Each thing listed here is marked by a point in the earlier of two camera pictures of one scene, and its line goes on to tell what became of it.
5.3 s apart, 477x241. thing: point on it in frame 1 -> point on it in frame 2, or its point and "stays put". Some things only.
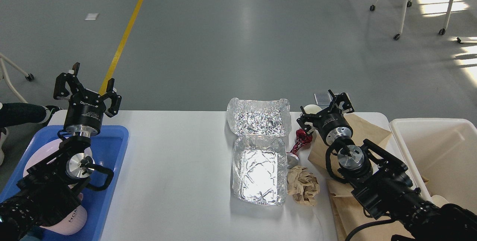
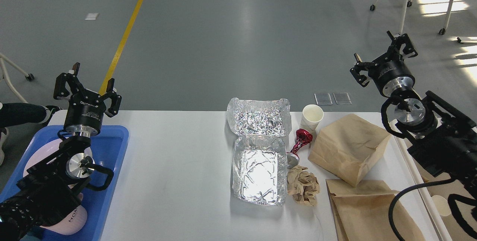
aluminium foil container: (260, 127) stays put
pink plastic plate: (45, 149) stays put
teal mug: (30, 237) stays put
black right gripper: (331, 124) -> (390, 75)
